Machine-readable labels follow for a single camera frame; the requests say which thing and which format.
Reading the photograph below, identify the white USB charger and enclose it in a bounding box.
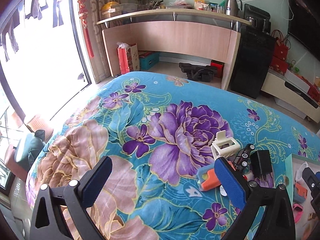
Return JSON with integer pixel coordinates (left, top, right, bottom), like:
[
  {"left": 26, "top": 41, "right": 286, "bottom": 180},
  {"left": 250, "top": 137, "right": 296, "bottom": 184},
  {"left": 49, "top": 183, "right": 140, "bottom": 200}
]
[{"left": 295, "top": 161, "right": 309, "bottom": 184}]

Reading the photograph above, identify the blue orange case with text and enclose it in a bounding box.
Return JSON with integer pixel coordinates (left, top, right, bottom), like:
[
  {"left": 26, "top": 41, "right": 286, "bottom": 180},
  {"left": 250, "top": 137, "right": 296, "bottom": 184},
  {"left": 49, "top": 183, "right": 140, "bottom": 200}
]
[{"left": 293, "top": 183, "right": 308, "bottom": 204}]

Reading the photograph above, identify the pink smart watch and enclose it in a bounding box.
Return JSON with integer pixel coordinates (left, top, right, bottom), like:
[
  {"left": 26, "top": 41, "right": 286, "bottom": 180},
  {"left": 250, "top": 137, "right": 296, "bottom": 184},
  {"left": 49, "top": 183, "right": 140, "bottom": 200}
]
[{"left": 292, "top": 203, "right": 304, "bottom": 224}]

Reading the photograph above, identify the black power adapter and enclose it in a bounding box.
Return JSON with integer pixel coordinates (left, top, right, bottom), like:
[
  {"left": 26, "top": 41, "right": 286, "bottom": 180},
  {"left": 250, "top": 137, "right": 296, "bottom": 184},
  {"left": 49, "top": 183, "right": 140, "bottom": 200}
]
[{"left": 250, "top": 150, "right": 273, "bottom": 178}]

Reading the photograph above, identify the orange blue folding case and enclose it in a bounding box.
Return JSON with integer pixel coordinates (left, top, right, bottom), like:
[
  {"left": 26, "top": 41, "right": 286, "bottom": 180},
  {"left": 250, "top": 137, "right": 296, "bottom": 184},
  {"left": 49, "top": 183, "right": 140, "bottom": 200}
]
[{"left": 197, "top": 158, "right": 236, "bottom": 191}]

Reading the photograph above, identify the cream hair claw clip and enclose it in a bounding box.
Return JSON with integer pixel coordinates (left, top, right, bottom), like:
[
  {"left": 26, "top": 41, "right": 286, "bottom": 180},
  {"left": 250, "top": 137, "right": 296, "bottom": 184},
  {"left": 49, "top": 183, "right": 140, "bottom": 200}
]
[{"left": 210, "top": 131, "right": 240, "bottom": 160}]

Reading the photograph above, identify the gold patterned lighter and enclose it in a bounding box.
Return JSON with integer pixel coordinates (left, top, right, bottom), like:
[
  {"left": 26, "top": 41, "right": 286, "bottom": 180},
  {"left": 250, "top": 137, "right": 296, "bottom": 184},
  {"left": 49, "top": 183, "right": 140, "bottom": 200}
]
[{"left": 308, "top": 212, "right": 317, "bottom": 221}]

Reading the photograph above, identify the white round ring gadget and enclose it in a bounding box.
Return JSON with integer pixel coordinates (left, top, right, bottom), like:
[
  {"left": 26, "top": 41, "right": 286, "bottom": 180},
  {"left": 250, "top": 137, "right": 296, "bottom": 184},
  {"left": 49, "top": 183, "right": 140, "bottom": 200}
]
[{"left": 220, "top": 185, "right": 227, "bottom": 197}]

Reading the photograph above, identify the teal shallow cardboard tray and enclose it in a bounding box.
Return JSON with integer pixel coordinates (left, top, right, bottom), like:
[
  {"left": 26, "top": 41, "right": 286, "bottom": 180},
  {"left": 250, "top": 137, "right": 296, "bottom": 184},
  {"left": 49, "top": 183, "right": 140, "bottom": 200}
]
[{"left": 285, "top": 154, "right": 319, "bottom": 239}]

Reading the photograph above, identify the white flat box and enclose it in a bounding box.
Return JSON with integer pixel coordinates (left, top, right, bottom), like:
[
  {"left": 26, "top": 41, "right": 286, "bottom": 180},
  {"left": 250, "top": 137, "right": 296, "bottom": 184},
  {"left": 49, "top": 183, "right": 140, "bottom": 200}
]
[{"left": 284, "top": 70, "right": 310, "bottom": 93}]

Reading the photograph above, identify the cream TV stand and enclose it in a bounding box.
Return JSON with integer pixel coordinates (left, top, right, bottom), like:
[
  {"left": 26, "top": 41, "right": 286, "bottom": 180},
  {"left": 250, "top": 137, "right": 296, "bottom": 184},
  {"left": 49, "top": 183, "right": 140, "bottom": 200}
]
[{"left": 261, "top": 69, "right": 319, "bottom": 123}]

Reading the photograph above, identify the red gift box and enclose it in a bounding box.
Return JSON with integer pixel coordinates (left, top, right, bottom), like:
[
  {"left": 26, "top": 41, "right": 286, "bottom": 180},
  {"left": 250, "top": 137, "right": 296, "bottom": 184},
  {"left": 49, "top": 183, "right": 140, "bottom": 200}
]
[{"left": 269, "top": 56, "right": 289, "bottom": 75}]

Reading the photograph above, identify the red handbag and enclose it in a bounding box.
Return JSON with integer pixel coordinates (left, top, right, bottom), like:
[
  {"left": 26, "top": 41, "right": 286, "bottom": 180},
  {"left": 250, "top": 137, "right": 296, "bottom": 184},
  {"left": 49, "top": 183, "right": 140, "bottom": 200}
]
[{"left": 271, "top": 29, "right": 291, "bottom": 61}]

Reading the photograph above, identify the black cabinet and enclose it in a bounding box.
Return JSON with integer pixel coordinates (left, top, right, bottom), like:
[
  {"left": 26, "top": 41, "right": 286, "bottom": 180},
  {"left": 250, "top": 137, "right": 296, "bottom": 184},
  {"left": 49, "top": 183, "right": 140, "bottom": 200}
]
[{"left": 230, "top": 25, "right": 276, "bottom": 99}]

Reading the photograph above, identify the floral blue tablecloth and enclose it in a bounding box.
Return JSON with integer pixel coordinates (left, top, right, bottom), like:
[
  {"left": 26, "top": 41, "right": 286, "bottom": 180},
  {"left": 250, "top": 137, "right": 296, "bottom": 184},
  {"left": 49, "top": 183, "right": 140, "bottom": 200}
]
[{"left": 26, "top": 72, "right": 319, "bottom": 239}]

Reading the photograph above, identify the black bag on floor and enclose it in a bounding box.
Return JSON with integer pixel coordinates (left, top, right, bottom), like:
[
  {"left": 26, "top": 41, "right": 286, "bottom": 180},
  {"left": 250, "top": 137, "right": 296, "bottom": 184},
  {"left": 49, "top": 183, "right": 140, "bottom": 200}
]
[{"left": 179, "top": 62, "right": 217, "bottom": 82}]

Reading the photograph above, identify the wooden curved desk counter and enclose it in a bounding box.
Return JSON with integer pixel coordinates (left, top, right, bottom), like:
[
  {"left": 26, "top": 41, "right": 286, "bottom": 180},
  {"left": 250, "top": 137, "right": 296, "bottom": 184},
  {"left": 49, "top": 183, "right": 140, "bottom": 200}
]
[{"left": 97, "top": 9, "right": 251, "bottom": 90}]

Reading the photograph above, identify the red gift bag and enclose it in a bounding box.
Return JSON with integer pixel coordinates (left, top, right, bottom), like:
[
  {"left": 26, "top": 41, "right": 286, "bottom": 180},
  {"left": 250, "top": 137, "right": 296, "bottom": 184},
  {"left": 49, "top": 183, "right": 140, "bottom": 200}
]
[{"left": 117, "top": 42, "right": 140, "bottom": 75}]

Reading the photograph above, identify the teal storage crate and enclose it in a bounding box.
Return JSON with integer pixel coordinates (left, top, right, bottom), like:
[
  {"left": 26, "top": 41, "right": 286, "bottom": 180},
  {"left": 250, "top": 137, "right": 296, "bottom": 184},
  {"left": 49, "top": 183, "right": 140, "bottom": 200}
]
[{"left": 138, "top": 51, "right": 160, "bottom": 70}]

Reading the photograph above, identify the steel thermos jug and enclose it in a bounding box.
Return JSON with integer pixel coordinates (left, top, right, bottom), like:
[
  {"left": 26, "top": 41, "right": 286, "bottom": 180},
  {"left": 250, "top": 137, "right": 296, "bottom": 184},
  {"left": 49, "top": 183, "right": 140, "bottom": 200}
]
[{"left": 225, "top": 0, "right": 243, "bottom": 17}]

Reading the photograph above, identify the red hanging knot decoration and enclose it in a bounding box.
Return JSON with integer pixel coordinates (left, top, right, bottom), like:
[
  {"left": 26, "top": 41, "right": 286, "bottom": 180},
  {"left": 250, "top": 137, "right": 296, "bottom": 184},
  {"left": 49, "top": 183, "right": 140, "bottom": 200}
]
[{"left": 77, "top": 0, "right": 94, "bottom": 58}]

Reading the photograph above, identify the wall mounted black television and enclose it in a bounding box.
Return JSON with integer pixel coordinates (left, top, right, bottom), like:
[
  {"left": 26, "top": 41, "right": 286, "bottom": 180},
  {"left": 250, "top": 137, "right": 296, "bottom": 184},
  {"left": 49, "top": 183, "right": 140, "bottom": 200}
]
[{"left": 288, "top": 0, "right": 319, "bottom": 60}]

